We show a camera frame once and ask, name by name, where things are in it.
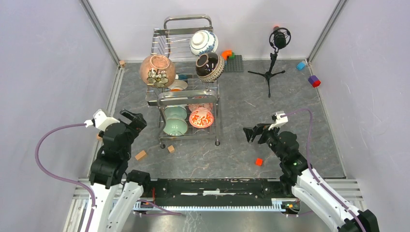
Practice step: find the dark bowl with lattice band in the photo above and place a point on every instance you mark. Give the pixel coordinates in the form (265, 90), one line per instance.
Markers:
(209, 67)

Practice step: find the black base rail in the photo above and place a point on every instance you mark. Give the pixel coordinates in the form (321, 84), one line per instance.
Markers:
(215, 192)

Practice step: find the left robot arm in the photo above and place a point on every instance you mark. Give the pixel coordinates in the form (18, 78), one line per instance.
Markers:
(106, 172)

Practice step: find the grey building baseplate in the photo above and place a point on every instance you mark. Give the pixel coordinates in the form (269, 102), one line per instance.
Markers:
(234, 64)

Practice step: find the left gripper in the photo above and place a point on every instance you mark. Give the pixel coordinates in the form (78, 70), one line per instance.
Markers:
(138, 123)

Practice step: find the white blue floral bowl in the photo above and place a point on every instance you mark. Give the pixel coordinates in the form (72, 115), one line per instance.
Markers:
(203, 41)

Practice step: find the black microphone on tripod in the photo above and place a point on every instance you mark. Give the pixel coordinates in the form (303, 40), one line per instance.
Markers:
(278, 39)

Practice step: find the purple and red block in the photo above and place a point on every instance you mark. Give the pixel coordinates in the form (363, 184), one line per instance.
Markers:
(314, 81)

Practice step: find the light blue block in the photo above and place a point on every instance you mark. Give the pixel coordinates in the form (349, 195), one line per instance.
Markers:
(301, 65)

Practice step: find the green block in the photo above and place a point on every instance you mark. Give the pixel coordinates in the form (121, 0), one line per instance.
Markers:
(231, 56)

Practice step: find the celadon green rear bowl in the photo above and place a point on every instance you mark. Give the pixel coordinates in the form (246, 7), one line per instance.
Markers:
(175, 112)

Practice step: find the celadon green bowl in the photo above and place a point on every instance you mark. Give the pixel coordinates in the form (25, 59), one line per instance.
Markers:
(175, 127)
(175, 112)

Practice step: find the red white patterned bowl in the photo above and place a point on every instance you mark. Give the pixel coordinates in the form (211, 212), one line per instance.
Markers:
(201, 118)

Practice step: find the orange arch block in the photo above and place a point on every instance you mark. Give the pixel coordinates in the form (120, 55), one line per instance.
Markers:
(225, 54)

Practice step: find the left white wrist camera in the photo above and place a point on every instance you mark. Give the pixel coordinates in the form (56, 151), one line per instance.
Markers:
(100, 120)

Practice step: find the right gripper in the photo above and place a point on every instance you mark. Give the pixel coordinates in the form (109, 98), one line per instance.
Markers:
(259, 128)

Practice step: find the white bowl with orange rim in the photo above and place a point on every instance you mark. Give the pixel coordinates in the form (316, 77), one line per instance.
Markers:
(178, 84)

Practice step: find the red cube block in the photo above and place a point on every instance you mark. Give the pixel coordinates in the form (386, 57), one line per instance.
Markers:
(259, 162)

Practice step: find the copper bowl with floral motif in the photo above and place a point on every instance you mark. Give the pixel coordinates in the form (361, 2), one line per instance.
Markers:
(157, 71)

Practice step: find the long wooden block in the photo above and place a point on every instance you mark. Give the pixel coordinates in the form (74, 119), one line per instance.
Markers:
(141, 155)

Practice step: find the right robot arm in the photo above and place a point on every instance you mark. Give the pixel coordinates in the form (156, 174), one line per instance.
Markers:
(301, 180)

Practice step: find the celadon green front bowl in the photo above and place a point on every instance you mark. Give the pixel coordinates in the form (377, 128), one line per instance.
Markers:
(175, 127)

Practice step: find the small wooden cube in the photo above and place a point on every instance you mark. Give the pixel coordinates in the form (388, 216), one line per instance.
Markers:
(171, 149)

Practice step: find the steel two-tier dish rack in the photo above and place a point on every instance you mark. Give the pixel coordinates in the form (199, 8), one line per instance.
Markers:
(173, 41)

